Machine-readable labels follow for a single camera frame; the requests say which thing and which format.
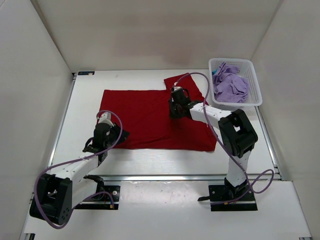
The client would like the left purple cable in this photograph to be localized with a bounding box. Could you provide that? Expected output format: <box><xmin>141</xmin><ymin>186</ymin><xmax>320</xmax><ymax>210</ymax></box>
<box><xmin>34</xmin><ymin>110</ymin><xmax>124</xmax><ymax>229</ymax></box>

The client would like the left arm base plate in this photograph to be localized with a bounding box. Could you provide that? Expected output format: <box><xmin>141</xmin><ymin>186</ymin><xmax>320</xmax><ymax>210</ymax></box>
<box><xmin>75</xmin><ymin>181</ymin><xmax>121</xmax><ymax>211</ymax></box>

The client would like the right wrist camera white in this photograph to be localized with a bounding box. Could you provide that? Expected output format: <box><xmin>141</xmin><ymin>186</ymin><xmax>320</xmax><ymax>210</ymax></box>
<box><xmin>171</xmin><ymin>85</ymin><xmax>183</xmax><ymax>93</ymax></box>

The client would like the small label sticker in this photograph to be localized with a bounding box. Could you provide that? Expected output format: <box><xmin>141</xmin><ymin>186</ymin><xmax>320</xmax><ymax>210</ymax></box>
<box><xmin>77</xmin><ymin>71</ymin><xmax>95</xmax><ymax>76</ymax></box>

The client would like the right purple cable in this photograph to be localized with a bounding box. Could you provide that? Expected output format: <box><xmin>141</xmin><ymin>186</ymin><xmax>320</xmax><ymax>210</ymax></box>
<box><xmin>173</xmin><ymin>71</ymin><xmax>275</xmax><ymax>195</ymax></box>

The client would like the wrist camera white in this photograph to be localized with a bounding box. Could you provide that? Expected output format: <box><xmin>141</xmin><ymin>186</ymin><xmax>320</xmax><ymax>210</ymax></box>
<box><xmin>97</xmin><ymin>112</ymin><xmax>114</xmax><ymax>127</ymax></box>
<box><xmin>171</xmin><ymin>85</ymin><xmax>183</xmax><ymax>93</ymax></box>

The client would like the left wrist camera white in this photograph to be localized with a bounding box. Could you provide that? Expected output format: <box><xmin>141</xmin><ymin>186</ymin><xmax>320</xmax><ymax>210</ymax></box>
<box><xmin>97</xmin><ymin>112</ymin><xmax>114</xmax><ymax>127</ymax></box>

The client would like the white plastic basket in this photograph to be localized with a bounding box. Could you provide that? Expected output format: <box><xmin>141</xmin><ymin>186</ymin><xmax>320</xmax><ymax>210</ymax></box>
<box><xmin>208</xmin><ymin>57</ymin><xmax>263</xmax><ymax>111</ymax></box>

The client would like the lilac t shirt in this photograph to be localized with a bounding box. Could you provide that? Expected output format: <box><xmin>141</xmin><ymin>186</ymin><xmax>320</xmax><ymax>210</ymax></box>
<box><xmin>212</xmin><ymin>62</ymin><xmax>250</xmax><ymax>104</ymax></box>

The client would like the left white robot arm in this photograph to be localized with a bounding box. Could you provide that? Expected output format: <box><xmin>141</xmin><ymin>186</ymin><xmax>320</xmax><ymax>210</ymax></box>
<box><xmin>29</xmin><ymin>123</ymin><xmax>130</xmax><ymax>229</ymax></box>

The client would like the red t shirt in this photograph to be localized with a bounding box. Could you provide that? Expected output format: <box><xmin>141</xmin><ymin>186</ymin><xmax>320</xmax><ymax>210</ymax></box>
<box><xmin>100</xmin><ymin>73</ymin><xmax>217</xmax><ymax>152</ymax></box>

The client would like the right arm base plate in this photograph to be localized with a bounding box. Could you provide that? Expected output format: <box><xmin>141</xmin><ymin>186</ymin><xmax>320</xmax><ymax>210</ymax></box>
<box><xmin>197</xmin><ymin>185</ymin><xmax>258</xmax><ymax>212</ymax></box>

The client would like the purple cable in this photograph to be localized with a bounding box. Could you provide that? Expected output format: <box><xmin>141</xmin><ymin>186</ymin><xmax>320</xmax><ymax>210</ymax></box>
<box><xmin>34</xmin><ymin>110</ymin><xmax>124</xmax><ymax>229</ymax></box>
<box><xmin>173</xmin><ymin>71</ymin><xmax>275</xmax><ymax>195</ymax></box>

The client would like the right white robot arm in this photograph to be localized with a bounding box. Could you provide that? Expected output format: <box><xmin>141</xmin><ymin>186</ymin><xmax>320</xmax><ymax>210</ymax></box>
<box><xmin>168</xmin><ymin>86</ymin><xmax>258</xmax><ymax>205</ymax></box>

